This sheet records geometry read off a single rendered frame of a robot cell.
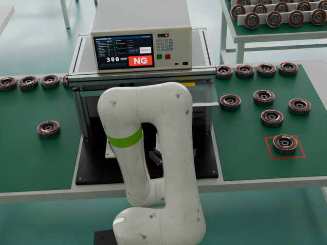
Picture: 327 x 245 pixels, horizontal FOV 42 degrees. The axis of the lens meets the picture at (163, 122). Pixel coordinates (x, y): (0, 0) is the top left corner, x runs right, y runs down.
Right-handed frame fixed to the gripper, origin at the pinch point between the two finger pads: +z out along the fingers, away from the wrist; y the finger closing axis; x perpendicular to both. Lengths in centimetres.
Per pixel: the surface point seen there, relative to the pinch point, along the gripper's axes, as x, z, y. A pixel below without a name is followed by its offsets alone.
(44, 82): 7, 73, -73
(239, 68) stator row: 8, 77, 43
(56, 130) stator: -4, 29, -58
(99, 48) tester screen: 41, 18, -30
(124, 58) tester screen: 35.4, 18.7, -19.4
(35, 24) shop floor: -13, 336, -149
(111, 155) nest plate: -8.6, 8.3, -28.5
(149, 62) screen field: 32.6, 19.4, -8.4
